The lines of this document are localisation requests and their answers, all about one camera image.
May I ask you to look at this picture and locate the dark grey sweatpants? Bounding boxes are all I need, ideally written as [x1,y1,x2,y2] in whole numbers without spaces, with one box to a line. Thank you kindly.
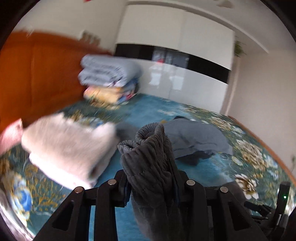
[117,122,246,241]

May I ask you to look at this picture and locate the fluffy beige pink garment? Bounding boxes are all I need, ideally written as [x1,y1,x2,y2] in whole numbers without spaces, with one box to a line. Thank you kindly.
[21,113,119,189]

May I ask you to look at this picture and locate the blue-grey hoodie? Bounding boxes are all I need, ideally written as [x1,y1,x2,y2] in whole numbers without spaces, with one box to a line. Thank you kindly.
[115,115,234,166]

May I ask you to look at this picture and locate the teal floral bedspread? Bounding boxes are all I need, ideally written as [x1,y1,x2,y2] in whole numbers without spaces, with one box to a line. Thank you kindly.
[1,94,295,240]

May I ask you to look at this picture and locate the black device with green light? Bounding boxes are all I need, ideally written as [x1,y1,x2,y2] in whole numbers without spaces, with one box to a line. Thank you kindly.
[244,181,293,235]

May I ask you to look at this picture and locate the folded yellow floral blanket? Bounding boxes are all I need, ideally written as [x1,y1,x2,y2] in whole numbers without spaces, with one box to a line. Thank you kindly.
[83,79,139,105]

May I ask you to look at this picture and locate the pink white knitted cloth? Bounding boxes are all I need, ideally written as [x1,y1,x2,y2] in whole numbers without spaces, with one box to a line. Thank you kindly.
[0,118,23,155]

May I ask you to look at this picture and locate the folded light blue quilt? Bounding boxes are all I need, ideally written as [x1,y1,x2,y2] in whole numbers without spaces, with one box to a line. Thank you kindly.
[78,54,142,87]

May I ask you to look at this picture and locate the white black wardrobe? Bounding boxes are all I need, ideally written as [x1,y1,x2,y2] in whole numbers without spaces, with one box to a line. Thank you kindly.
[115,4,235,113]

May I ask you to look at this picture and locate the orange wooden headboard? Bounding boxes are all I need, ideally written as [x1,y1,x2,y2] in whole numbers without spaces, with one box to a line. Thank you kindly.
[1,31,111,130]

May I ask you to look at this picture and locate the green potted plant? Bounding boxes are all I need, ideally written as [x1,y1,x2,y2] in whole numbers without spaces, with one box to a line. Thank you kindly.
[234,41,246,57]

